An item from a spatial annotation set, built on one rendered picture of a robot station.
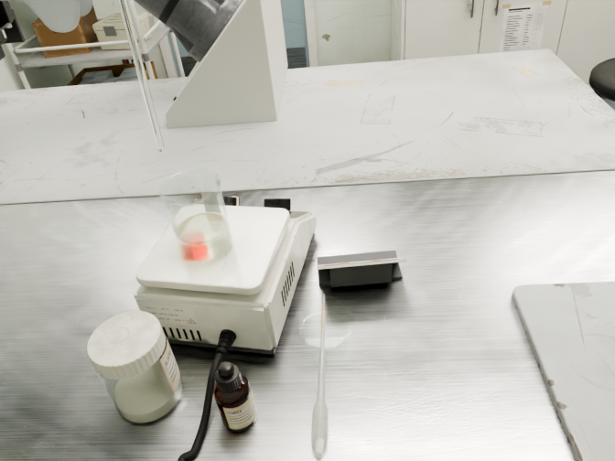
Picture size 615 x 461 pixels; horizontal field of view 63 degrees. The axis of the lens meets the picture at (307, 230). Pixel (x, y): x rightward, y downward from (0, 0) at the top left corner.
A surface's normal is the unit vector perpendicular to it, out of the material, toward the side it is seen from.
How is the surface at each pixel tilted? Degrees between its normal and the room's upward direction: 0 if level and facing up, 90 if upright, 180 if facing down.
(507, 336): 0
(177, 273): 0
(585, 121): 0
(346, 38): 90
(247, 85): 90
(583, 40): 90
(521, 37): 90
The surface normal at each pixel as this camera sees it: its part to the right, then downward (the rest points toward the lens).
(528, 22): -0.04, 0.61
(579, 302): -0.09, -0.80
